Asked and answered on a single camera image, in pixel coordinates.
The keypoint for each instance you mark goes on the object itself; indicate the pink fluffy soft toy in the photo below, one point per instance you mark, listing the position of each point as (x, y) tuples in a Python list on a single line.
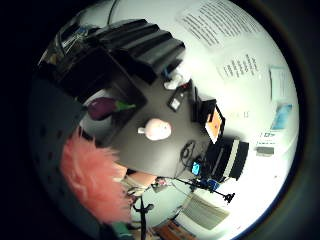
[(93, 176)]

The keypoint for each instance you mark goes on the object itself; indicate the purple eggplant toy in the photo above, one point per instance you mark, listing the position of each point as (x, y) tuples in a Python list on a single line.
[(103, 107)]

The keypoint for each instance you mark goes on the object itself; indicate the black tray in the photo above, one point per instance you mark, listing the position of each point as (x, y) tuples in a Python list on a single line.
[(100, 83)]

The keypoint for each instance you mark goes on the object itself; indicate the round pale pink soft toy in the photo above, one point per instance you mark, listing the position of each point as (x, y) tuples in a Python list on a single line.
[(157, 129)]

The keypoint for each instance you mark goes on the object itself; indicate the small black device white label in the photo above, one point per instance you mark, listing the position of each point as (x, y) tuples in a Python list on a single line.
[(176, 99)]

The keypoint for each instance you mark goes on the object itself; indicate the white crumpled object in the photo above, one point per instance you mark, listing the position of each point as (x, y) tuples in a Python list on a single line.
[(176, 80)]

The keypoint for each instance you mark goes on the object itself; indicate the black stand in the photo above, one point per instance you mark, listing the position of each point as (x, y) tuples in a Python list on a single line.
[(143, 216)]

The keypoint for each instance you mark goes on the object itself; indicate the black open box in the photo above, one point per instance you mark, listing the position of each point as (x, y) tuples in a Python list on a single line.
[(201, 106)]

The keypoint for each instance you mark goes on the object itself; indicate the small device with blue screen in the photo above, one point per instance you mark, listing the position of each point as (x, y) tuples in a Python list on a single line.
[(196, 168)]

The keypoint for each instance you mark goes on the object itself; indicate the tablet with orange screen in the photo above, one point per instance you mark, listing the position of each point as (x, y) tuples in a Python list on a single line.
[(215, 125)]

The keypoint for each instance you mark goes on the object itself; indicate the white slatted radiator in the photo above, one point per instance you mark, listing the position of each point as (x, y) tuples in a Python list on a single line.
[(205, 211)]

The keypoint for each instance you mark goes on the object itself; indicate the black box with white stripe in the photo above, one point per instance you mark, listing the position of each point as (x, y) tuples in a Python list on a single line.
[(230, 158)]

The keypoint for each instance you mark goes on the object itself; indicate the large printed paper sheet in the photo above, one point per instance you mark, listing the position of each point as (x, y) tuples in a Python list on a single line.
[(220, 21)]

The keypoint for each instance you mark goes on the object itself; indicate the small printed paper sheet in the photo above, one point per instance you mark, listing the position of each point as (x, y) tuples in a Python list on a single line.
[(240, 66)]

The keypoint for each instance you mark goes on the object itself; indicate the white sign with black marks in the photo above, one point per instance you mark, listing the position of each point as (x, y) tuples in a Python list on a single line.
[(269, 137)]

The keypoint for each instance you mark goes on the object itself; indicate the white paper notice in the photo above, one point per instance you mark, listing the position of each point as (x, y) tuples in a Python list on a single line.
[(280, 82)]

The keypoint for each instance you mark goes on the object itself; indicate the blue poster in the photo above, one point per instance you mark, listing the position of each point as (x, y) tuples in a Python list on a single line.
[(282, 116)]

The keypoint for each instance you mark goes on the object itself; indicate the grey wall plate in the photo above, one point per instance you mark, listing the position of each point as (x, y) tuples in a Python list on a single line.
[(265, 151)]

